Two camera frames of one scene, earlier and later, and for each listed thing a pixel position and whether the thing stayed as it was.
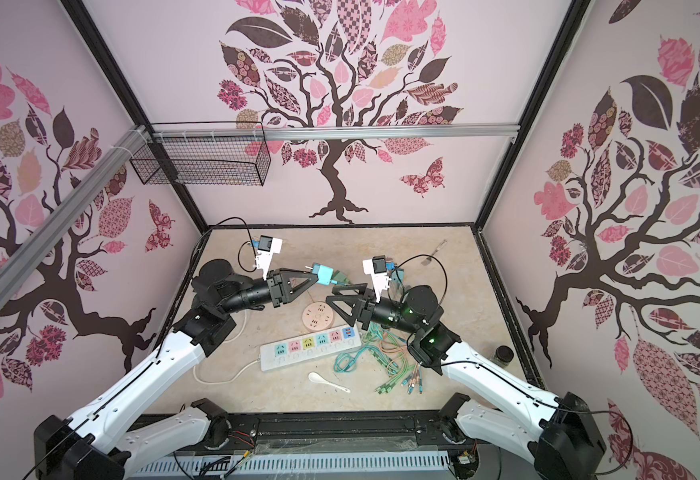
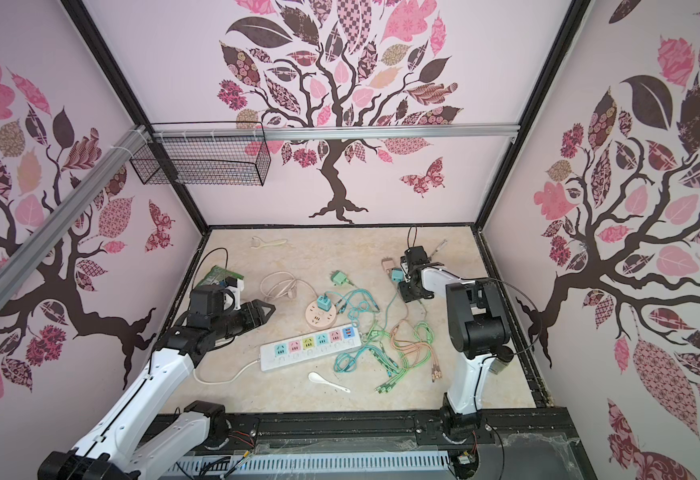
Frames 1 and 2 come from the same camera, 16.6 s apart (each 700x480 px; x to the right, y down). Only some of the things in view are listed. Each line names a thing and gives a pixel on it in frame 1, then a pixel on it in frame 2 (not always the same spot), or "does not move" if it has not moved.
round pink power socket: (317, 316) does not move
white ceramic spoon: (312, 376) does not move
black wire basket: (202, 153) does not move
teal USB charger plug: (324, 273) to (323, 302)
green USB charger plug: (340, 277) does not move
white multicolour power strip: (300, 349) does not move
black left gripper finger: (286, 274) to (257, 308)
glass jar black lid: (503, 356) does not move
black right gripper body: (369, 312) to (408, 291)
